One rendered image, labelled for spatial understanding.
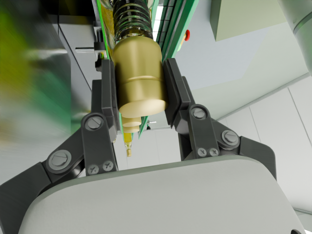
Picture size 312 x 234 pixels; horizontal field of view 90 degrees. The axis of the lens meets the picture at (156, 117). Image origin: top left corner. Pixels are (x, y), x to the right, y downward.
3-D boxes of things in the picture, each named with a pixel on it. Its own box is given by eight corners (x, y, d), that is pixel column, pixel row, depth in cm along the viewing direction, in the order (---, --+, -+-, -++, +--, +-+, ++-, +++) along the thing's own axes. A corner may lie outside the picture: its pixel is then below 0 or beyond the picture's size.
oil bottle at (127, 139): (122, 118, 119) (125, 155, 112) (129, 117, 120) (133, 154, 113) (122, 120, 124) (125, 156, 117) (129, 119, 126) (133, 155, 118)
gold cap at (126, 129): (139, 113, 36) (141, 131, 35) (123, 115, 36) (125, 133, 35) (135, 107, 32) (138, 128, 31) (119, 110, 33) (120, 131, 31)
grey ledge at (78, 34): (59, -5, 40) (57, 29, 37) (94, -4, 42) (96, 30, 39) (106, 112, 130) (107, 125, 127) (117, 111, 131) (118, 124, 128)
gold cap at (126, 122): (134, 96, 27) (137, 120, 26) (142, 102, 30) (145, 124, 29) (115, 101, 28) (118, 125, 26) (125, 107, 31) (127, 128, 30)
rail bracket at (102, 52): (73, 16, 37) (73, 65, 33) (103, 17, 38) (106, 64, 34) (78, 29, 40) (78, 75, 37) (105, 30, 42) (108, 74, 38)
